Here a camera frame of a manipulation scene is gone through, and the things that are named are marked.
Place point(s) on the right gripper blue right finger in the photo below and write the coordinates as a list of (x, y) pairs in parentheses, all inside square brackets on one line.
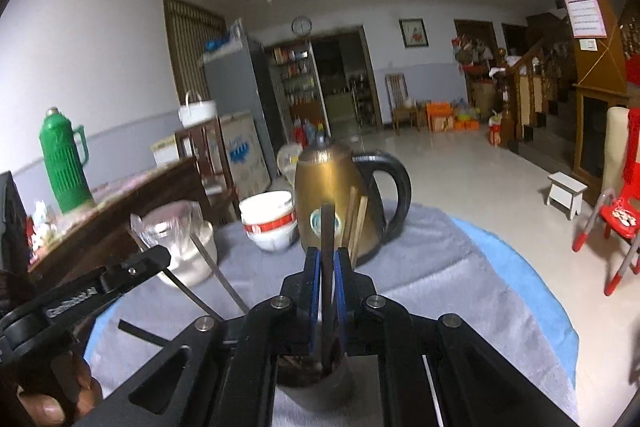
[(350, 294)]

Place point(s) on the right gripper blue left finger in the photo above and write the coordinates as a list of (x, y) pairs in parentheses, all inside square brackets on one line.
[(303, 291)]

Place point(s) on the dark wooden chopstick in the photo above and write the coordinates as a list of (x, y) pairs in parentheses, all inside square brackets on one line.
[(327, 250)]

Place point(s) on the dark chopstick separate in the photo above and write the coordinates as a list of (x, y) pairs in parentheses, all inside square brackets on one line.
[(142, 334)]

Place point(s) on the person's left hand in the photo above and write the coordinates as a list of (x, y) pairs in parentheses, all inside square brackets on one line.
[(66, 393)]

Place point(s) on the red white stacked bowls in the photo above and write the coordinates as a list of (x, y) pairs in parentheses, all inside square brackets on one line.
[(269, 220)]

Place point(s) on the grey table cloth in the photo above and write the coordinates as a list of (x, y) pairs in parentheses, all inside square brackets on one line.
[(257, 275)]

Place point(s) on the grey metal utensil cup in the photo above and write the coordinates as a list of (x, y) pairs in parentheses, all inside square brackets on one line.
[(303, 381)]

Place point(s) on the gold electric kettle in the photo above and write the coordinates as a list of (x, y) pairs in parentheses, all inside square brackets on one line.
[(325, 172)]

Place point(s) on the white chest freezer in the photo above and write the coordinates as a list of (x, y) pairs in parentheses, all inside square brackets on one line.
[(248, 166)]

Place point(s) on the white bowl with plastic bag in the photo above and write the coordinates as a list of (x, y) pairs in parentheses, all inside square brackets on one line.
[(172, 227)]

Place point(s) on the wooden chair near table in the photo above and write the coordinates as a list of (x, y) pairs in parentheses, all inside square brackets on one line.
[(205, 144)]

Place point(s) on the green thermos flask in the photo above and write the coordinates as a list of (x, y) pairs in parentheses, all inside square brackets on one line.
[(65, 155)]

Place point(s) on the wooden chair far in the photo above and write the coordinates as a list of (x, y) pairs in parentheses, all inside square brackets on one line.
[(402, 107)]

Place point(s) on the orange boxes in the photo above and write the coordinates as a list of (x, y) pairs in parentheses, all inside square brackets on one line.
[(444, 117)]

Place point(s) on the blue round table cover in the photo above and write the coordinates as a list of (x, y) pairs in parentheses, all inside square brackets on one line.
[(520, 276)]

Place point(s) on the grey refrigerator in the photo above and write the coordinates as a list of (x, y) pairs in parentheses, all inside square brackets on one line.
[(238, 80)]

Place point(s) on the white small stool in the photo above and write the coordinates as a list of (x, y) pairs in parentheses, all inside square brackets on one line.
[(567, 192)]

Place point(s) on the red child chair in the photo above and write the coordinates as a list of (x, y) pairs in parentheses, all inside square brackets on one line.
[(618, 204)]

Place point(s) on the white pot with handle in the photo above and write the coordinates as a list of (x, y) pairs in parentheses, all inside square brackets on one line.
[(195, 110)]

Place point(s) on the round wall clock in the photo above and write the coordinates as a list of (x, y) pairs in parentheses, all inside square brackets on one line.
[(301, 26)]

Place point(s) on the framed wall picture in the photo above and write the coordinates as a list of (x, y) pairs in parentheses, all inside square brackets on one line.
[(413, 33)]

